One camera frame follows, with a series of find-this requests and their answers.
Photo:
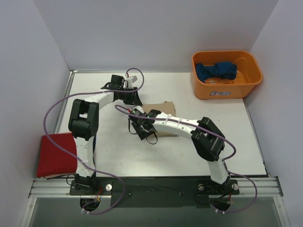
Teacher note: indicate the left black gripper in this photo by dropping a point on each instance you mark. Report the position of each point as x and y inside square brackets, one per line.
[132, 95]

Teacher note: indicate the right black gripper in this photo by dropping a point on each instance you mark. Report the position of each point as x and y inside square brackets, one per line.
[143, 130]

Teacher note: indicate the beige t shirt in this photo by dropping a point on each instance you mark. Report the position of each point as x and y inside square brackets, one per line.
[166, 107]

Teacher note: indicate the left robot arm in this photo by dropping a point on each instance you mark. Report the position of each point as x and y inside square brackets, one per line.
[84, 123]

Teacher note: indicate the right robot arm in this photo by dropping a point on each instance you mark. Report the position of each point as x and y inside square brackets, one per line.
[208, 140]

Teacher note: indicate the orange plastic basket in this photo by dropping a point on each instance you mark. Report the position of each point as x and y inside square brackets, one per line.
[248, 76]

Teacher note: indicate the folded red t shirt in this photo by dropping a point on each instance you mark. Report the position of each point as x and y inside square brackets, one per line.
[53, 161]

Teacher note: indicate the crumpled blue t shirt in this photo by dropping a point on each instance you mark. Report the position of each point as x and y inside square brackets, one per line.
[222, 70]

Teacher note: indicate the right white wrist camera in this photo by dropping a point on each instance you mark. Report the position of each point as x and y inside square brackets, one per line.
[138, 111]

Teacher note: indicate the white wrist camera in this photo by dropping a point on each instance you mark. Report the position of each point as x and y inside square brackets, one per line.
[138, 111]
[129, 81]

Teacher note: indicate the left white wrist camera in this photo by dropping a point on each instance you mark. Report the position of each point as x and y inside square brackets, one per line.
[129, 81]

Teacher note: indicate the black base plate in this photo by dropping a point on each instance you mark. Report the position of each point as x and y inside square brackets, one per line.
[156, 192]

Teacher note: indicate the aluminium rail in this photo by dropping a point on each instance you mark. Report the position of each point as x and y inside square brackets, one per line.
[60, 188]

